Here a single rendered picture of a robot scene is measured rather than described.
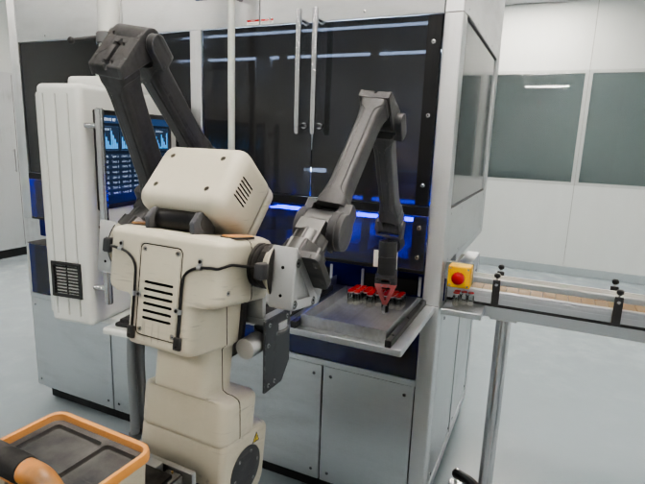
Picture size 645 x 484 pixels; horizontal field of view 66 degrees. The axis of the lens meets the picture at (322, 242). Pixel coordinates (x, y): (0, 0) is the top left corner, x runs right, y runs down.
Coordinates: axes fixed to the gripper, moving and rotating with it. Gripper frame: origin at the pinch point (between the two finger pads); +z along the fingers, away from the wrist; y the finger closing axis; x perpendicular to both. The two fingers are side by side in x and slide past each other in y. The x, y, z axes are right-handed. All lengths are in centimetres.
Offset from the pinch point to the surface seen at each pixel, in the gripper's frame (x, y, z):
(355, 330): 6.8, -21.1, 2.3
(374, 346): 1.0, -25.5, 4.4
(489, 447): -40, 20, 59
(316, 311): 20.5, -7.6, 2.7
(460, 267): -22.9, 9.1, -10.5
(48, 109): 102, -15, -56
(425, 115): -9, 14, -58
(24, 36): 171, 60, -91
